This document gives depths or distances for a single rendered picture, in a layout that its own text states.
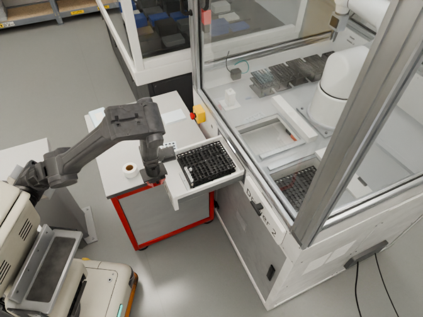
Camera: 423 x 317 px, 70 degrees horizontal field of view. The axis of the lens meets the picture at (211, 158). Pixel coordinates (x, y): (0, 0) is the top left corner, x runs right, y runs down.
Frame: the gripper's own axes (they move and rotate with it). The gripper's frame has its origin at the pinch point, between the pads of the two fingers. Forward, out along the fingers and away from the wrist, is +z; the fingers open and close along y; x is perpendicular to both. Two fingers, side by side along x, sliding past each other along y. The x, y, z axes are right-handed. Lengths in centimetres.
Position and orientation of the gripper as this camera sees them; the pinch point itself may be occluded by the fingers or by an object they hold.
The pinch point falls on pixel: (156, 183)
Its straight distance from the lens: 132.9
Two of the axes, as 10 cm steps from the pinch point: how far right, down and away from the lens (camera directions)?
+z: 0.1, 6.2, 7.8
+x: -4.2, -7.1, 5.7
